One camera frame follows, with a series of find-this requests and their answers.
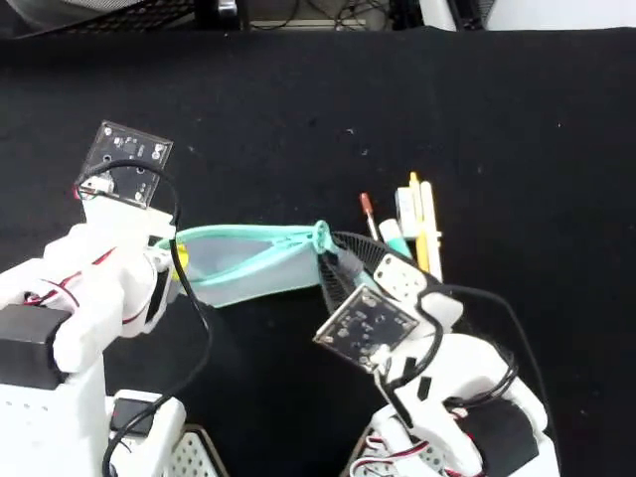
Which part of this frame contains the mint green zip pouch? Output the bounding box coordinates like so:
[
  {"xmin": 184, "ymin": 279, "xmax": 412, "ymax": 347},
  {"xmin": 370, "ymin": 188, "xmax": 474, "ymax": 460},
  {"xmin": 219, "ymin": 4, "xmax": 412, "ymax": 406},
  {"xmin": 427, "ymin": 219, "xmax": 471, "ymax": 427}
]
[{"xmin": 168, "ymin": 220, "xmax": 345, "ymax": 308}]

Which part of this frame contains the teal marker with white cap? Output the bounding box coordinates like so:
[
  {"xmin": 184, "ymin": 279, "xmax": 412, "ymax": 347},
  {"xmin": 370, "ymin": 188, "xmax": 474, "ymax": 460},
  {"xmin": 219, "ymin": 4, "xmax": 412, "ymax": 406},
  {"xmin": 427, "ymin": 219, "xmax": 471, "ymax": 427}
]
[{"xmin": 378, "ymin": 219, "xmax": 414, "ymax": 260}]

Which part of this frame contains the yellow pen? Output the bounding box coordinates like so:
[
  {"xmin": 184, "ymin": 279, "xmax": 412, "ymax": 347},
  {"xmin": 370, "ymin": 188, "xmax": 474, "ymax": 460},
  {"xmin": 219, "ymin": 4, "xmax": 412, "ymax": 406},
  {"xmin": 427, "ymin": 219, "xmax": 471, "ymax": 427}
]
[{"xmin": 407, "ymin": 171, "xmax": 431, "ymax": 272}]

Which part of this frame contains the cream white pen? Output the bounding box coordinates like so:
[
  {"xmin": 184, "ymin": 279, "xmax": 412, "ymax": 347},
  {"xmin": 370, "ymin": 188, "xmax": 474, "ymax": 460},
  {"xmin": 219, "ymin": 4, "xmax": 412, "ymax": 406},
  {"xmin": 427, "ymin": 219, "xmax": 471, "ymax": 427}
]
[{"xmin": 419, "ymin": 181, "xmax": 445, "ymax": 280}]

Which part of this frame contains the pencil with brown eraser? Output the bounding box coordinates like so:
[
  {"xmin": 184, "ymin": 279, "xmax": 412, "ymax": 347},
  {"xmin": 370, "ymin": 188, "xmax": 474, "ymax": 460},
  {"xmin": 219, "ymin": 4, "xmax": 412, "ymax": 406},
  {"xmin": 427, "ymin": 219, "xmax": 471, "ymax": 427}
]
[{"xmin": 358, "ymin": 192, "xmax": 382, "ymax": 242}]

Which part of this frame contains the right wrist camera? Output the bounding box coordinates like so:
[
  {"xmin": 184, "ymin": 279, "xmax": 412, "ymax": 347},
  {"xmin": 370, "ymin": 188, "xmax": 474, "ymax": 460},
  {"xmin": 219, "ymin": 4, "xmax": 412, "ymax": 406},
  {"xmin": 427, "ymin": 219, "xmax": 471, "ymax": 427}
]
[{"xmin": 312, "ymin": 283, "xmax": 421, "ymax": 372}]

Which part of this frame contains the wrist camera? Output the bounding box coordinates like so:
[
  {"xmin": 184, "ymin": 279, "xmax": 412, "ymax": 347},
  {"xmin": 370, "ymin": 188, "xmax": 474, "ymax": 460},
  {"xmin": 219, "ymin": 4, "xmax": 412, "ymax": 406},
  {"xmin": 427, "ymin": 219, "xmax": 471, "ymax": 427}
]
[
  {"xmin": 312, "ymin": 283, "xmax": 421, "ymax": 372},
  {"xmin": 74, "ymin": 120, "xmax": 175, "ymax": 210}
]

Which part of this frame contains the black cable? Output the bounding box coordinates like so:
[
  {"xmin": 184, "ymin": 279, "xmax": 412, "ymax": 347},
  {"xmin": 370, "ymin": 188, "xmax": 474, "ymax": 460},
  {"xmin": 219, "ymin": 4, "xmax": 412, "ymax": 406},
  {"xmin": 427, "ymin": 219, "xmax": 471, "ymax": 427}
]
[
  {"xmin": 74, "ymin": 161, "xmax": 214, "ymax": 477},
  {"xmin": 382, "ymin": 287, "xmax": 554, "ymax": 429}
]

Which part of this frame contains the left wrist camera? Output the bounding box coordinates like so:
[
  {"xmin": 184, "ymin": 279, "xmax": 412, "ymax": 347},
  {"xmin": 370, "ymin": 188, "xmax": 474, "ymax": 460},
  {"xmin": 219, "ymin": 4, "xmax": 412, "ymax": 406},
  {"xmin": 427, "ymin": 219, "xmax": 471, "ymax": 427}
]
[{"xmin": 74, "ymin": 120, "xmax": 175, "ymax": 210}]

